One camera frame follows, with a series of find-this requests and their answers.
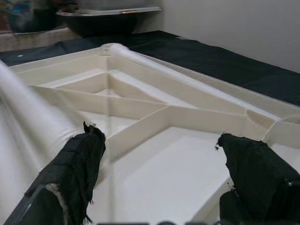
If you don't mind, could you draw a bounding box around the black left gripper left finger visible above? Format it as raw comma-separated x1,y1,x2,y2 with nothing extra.
3,120,108,225

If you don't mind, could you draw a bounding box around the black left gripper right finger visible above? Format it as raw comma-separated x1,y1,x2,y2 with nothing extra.
214,133,300,225

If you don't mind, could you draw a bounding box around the white plastic children table top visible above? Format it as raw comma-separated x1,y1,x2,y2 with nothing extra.
0,43,300,225

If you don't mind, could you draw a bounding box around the white plastic table leg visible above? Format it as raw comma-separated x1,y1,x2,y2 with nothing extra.
0,60,78,202
103,43,289,122

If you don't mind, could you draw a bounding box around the black tablecloth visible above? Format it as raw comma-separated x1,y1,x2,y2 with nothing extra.
0,30,300,106

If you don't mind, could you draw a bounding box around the beige stone bench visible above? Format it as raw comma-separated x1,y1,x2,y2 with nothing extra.
0,24,80,53

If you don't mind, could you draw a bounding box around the black wok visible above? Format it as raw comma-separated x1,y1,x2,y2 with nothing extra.
56,7,146,38

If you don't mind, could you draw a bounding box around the white plastic tray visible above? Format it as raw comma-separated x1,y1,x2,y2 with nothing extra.
57,6,163,17

